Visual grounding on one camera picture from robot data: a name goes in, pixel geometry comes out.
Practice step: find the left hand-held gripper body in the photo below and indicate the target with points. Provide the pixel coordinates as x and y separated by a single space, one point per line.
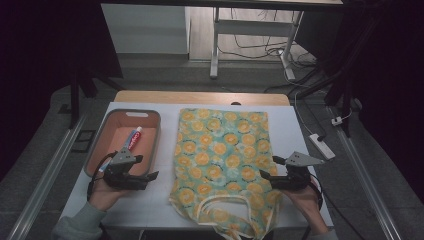
122 160

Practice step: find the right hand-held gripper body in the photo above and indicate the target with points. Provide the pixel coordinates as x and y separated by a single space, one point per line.
296 176

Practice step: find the person's left hand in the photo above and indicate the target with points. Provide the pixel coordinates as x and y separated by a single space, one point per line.
101 195

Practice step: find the toothpaste tube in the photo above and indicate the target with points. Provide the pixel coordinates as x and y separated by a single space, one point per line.
134 139

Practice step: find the white power strip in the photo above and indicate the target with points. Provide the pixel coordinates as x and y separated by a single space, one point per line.
321 146

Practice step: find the orange print tote bag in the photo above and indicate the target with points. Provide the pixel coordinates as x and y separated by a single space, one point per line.
220 156

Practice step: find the small white adapter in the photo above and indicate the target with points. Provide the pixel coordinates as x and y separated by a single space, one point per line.
337 121

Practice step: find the black stand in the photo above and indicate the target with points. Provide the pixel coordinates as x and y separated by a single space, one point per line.
346 83
75 96

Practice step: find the wooden table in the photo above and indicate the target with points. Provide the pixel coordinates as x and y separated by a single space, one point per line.
200 97

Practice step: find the white cabinet panel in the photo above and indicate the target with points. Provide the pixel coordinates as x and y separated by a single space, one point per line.
143 28

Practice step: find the aluminium rail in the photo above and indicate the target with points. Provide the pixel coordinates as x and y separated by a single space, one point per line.
366 183
46 173

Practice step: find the white desk frame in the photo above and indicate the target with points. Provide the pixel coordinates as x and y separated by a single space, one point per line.
253 28

